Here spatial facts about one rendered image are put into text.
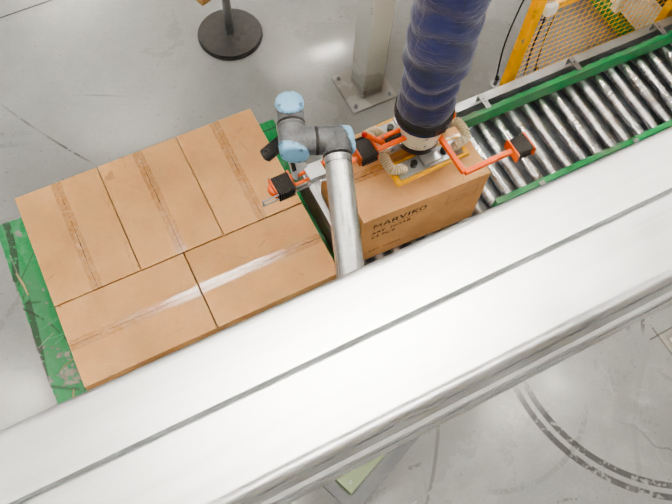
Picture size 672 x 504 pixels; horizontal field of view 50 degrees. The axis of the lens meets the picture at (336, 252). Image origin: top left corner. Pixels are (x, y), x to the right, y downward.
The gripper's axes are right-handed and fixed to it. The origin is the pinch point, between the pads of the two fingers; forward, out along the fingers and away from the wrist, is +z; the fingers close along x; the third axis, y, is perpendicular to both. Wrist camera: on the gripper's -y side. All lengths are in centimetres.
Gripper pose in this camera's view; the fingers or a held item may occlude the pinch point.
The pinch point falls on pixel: (285, 164)
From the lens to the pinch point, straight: 260.2
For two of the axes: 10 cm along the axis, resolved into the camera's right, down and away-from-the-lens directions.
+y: 8.9, -4.0, 2.2
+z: -0.4, 4.2, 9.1
